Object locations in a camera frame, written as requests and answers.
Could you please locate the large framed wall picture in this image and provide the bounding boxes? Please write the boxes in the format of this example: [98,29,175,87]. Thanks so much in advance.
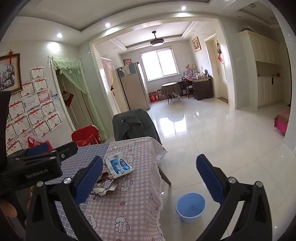
[0,53,23,94]

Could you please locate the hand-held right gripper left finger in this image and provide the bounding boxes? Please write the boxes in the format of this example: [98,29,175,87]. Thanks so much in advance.
[25,156,104,241]

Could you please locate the wooden dining chair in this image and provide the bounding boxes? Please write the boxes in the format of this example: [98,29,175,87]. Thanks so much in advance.
[126,120,172,186]

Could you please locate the pink checkered bear tablecloth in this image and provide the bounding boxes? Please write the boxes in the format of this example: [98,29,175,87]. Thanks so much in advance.
[84,137,168,241]

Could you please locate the red fabric bag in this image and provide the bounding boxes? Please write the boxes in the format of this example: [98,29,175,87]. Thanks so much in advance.
[71,125,102,147]

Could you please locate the grey grid tablecloth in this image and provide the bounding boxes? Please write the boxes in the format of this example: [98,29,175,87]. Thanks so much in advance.
[45,142,111,241]

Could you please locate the white door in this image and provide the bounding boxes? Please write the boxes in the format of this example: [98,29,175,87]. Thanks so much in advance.
[216,39,228,100]

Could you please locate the person's left hand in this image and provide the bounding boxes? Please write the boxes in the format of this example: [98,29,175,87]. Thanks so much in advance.
[0,199,17,217]

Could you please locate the dark wooden desk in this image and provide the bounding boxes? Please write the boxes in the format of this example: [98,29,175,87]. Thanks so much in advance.
[186,76,214,100]

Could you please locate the white wall cabinets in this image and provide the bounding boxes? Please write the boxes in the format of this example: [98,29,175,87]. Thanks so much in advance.
[238,30,286,109]

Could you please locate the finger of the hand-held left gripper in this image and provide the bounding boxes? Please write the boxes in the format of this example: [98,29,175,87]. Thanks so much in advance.
[25,142,53,157]
[47,142,78,163]

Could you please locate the clutter of desk ornaments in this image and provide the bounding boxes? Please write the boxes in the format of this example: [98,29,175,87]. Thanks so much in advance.
[184,64,212,80]

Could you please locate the blue plastic bucket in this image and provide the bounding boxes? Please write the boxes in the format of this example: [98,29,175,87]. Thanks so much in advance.
[175,192,206,223]

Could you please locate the dark wooden desk chair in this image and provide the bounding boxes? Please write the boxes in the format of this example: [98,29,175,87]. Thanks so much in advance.
[181,78,195,99]

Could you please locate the silver refrigerator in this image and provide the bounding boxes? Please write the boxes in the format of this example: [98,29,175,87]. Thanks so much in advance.
[116,62,151,111]

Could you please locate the ceiling fan lamp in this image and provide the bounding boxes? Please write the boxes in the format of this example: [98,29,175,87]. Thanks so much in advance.
[150,31,165,47]

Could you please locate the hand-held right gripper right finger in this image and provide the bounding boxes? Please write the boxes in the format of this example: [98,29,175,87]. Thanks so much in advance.
[196,154,273,241]

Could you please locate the pink door curtain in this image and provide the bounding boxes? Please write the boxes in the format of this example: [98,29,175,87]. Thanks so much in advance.
[101,58,116,98]

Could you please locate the red door decoration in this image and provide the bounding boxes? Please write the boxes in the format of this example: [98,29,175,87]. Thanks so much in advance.
[62,90,74,107]

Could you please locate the window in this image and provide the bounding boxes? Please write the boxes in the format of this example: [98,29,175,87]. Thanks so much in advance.
[140,47,178,81]

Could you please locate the pile of wrappers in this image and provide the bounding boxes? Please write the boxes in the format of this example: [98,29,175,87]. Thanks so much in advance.
[91,160,129,197]

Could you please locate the brown wooden door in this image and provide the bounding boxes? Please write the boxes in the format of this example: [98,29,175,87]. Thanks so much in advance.
[57,74,93,130]

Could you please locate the pink stool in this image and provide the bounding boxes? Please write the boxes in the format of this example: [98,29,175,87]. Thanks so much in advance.
[274,109,290,135]

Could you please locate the wall of red-trimmed certificates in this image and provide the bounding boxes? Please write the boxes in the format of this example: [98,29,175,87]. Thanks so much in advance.
[5,67,62,156]

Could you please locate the green door curtain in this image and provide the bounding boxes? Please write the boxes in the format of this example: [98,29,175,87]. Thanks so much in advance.
[48,56,102,139]

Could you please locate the red hanging ornament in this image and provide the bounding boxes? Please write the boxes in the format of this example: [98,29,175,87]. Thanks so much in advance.
[216,39,224,63]

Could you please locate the round table with dark cloth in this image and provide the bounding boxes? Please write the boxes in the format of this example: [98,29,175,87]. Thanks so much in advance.
[161,82,183,105]

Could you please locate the blue and white packet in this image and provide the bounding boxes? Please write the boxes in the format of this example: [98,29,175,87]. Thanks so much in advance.
[105,152,134,179]

